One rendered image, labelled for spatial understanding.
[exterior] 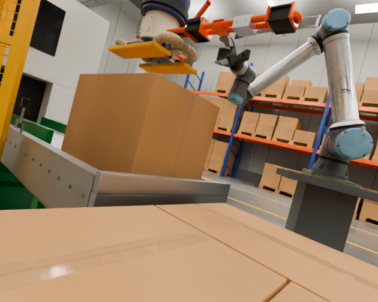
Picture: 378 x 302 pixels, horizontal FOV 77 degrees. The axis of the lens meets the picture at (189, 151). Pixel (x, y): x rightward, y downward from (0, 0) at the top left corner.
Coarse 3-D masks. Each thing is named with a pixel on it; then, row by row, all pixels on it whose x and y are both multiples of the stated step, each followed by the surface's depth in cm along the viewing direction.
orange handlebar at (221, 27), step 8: (256, 16) 79; (264, 16) 78; (296, 16) 72; (208, 24) 92; (216, 24) 90; (224, 24) 87; (232, 24) 86; (256, 24) 83; (264, 24) 82; (176, 32) 103; (208, 32) 97; (216, 32) 93; (224, 32) 92; (176, 56) 132; (184, 56) 134
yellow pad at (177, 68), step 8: (144, 64) 126; (160, 64) 118; (168, 64) 114; (176, 64) 110; (184, 64) 108; (152, 72) 132; (160, 72) 128; (168, 72) 124; (176, 72) 120; (184, 72) 116; (192, 72) 113
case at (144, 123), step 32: (96, 96) 104; (128, 96) 88; (160, 96) 83; (192, 96) 94; (96, 128) 99; (128, 128) 85; (160, 128) 86; (192, 128) 98; (96, 160) 96; (128, 160) 82; (160, 160) 89; (192, 160) 103
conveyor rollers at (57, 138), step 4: (56, 132) 217; (60, 132) 228; (56, 136) 184; (60, 136) 194; (52, 140) 157; (56, 140) 159; (60, 140) 169; (52, 144) 133; (56, 144) 142; (60, 144) 144; (60, 148) 128
